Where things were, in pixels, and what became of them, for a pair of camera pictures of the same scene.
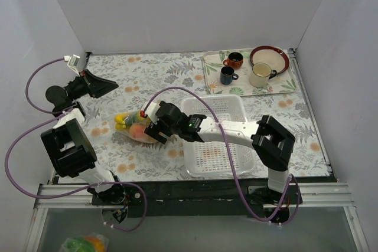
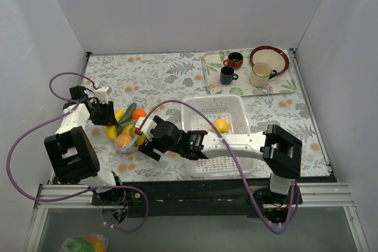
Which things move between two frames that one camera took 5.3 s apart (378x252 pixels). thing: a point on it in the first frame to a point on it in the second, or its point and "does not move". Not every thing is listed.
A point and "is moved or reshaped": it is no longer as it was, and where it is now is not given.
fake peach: x=137 y=131 is moved or reshaped
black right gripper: x=156 y=130 to x=152 y=144
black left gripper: x=88 y=83 to x=109 y=113
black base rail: x=196 y=198 does not move
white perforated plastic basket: x=212 y=159 does not move
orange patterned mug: x=235 y=60 does not move
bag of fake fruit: x=93 y=242 does not move
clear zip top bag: x=133 y=124 is moved or reshaped
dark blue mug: x=227 y=75 does not move
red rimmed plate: x=277 y=58 does not move
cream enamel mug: x=261 y=72 does not move
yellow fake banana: x=119 y=121 to x=111 y=130
